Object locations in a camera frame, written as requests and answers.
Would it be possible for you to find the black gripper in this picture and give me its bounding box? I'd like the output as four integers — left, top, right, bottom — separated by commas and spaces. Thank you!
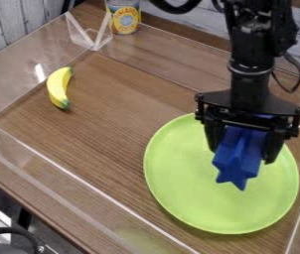
195, 89, 300, 164

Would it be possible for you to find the blue star-shaped block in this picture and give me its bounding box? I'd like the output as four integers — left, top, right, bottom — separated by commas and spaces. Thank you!
213, 126, 266, 191

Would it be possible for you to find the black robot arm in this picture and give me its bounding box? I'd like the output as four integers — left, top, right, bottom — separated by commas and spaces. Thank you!
195, 0, 300, 164

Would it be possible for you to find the green round plate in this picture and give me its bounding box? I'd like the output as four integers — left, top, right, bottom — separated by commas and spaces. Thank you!
143, 114, 300, 234

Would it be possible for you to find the yellow toy banana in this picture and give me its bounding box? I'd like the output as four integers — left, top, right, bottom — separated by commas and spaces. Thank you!
47, 66, 73, 110

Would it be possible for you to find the yellow blue labelled can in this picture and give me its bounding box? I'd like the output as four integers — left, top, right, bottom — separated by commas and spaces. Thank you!
104, 0, 140, 35

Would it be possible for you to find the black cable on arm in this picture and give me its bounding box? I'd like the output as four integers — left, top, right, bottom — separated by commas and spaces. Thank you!
269, 53, 300, 94

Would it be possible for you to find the clear acrylic tray wall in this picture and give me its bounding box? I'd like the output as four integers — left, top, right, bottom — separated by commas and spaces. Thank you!
0, 112, 203, 254

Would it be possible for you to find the clear acrylic corner bracket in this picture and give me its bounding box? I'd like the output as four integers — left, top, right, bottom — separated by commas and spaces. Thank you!
65, 12, 112, 52

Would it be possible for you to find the black cable bottom left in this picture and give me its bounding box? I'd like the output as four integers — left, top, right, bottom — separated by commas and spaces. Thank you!
0, 225, 41, 254

